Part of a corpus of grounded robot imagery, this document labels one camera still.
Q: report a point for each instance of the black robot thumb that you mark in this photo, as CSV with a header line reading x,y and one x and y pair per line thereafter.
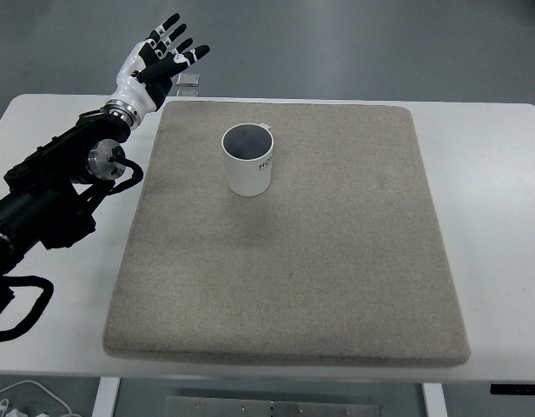
x,y
171,65

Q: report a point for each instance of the clear plastic clip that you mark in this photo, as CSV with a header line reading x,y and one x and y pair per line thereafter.
x,y
187,84

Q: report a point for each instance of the white ribbed cup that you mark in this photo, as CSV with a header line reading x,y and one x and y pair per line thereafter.
x,y
248,158

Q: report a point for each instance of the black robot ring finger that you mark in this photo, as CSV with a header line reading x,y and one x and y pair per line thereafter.
x,y
161,31

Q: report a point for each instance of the white table leg left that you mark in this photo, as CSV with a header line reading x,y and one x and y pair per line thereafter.
x,y
106,396

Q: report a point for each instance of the white table leg right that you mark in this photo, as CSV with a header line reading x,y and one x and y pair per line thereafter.
x,y
434,400

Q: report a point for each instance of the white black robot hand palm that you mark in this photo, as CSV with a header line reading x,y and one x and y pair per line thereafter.
x,y
132,96

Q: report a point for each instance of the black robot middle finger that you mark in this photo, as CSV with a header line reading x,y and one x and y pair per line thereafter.
x,y
173,34

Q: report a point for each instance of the beige felt mat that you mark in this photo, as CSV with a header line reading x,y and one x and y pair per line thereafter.
x,y
339,262

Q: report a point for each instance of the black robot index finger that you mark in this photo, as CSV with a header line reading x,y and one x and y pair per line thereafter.
x,y
172,50

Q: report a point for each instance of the black table control panel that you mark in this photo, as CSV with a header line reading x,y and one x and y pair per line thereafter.
x,y
513,389

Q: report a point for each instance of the white table leg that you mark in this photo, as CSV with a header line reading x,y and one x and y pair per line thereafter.
x,y
106,396
434,400

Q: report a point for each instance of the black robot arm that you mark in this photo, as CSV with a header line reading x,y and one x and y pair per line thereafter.
x,y
55,190

